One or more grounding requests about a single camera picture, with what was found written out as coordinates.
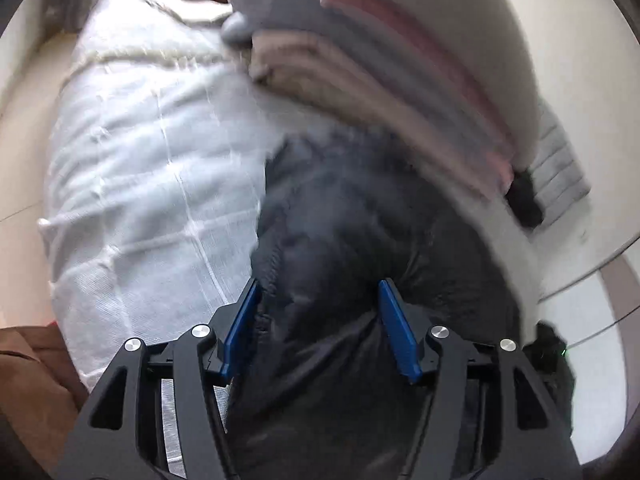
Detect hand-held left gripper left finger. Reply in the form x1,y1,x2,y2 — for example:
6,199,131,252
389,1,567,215
52,277,263,480

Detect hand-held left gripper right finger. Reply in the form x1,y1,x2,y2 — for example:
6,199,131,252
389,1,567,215
377,277,584,480

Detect black puffer jacket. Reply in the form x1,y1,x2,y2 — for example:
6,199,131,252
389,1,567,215
225,132,526,480

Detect small black cloth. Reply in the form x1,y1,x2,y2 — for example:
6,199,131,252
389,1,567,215
505,170,546,229

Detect white quilted blanket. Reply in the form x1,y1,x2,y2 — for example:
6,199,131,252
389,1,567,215
37,0,543,393

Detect grey ribbed mat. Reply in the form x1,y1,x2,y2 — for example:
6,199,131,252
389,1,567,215
520,100,593,232

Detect brown cloth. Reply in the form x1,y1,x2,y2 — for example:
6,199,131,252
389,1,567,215
0,325,92,468

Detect pink folded garment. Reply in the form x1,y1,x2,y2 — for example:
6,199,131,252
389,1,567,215
320,0,516,187

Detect thin cable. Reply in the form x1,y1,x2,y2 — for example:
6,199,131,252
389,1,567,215
569,316,640,350

